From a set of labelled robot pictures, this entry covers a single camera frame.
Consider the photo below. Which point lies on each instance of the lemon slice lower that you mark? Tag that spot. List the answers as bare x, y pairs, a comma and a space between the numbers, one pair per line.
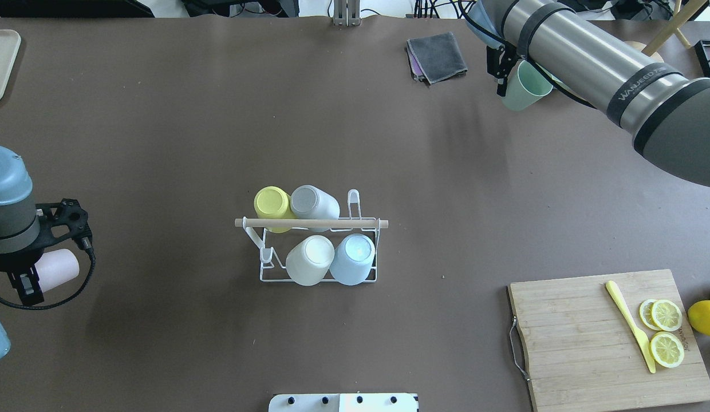
667, 349

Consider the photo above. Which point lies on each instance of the lemon slice upper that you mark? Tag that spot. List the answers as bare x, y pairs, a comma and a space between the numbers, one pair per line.
660, 315

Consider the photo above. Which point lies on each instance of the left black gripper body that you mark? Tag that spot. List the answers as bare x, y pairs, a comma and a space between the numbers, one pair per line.
10, 261

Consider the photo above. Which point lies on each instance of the light blue plastic cup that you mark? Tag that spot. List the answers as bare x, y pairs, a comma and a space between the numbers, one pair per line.
353, 259

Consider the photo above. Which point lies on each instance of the green plastic cup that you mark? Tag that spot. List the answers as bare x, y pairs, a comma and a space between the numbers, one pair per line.
526, 87

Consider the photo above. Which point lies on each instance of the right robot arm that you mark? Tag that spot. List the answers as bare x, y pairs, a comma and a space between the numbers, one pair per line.
667, 114

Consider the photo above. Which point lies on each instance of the grey plastic cup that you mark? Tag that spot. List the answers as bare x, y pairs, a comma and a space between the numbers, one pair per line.
309, 202

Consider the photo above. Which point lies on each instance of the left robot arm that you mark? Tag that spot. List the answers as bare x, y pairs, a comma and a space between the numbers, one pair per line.
27, 232

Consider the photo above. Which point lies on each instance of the wooden cutting board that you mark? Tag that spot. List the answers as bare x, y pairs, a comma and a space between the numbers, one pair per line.
580, 354

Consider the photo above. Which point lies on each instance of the white wire cup holder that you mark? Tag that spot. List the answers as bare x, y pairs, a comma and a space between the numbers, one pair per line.
275, 238

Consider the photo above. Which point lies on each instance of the yellow plastic knife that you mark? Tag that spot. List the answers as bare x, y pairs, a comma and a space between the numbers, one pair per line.
640, 336

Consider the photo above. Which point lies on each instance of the lemon slice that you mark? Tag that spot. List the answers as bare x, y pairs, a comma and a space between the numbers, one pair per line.
667, 349
660, 315

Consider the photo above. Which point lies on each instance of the pink plastic cup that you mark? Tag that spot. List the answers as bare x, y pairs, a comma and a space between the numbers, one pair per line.
56, 268

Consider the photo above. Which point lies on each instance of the grey folded cloth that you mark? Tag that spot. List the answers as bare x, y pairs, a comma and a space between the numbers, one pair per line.
435, 58

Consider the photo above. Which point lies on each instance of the whole yellow lemon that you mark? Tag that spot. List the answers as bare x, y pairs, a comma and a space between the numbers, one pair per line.
699, 316

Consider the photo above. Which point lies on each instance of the cream white plastic cup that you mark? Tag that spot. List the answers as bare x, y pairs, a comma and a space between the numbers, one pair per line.
308, 262

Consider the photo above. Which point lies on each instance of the wooden mug tree stand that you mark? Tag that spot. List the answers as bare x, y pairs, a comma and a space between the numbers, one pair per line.
681, 14

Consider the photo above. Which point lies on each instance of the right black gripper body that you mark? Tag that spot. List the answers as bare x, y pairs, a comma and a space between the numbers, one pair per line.
497, 64

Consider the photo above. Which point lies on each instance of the beige plastic tray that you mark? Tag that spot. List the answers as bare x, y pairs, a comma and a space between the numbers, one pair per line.
10, 42

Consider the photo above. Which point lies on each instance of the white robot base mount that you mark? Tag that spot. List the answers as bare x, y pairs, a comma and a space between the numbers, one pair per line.
368, 401

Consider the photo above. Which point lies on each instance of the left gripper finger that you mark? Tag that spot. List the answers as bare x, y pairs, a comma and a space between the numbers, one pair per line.
84, 242
27, 284

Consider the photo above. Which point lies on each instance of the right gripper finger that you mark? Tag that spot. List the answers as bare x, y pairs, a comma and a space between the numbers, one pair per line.
502, 83

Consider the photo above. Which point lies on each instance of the yellow plastic cup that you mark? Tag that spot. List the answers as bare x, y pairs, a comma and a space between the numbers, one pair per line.
271, 202

